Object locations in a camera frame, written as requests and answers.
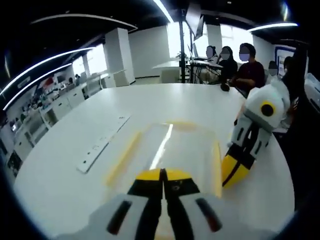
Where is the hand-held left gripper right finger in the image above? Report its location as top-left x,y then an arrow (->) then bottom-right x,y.
161,167 -> 279,240

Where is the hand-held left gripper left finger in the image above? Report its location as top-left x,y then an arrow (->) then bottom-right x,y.
53,167 -> 166,240

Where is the blue framed board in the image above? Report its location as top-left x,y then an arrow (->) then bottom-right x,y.
273,44 -> 296,76

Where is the white device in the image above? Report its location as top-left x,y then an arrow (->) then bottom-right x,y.
303,72 -> 320,114

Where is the long ceiling light strip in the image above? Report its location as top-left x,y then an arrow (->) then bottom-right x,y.
246,22 -> 299,33
0,46 -> 95,97
2,62 -> 74,111
151,0 -> 174,24

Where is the white desk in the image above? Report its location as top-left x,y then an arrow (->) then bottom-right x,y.
151,59 -> 224,84

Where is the monitor on black stand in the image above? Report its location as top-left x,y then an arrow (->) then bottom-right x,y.
178,1 -> 205,84

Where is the row of white desks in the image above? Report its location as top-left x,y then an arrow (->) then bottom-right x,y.
4,80 -> 103,161

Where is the white table cable panel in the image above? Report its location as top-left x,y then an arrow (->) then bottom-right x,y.
75,113 -> 133,174

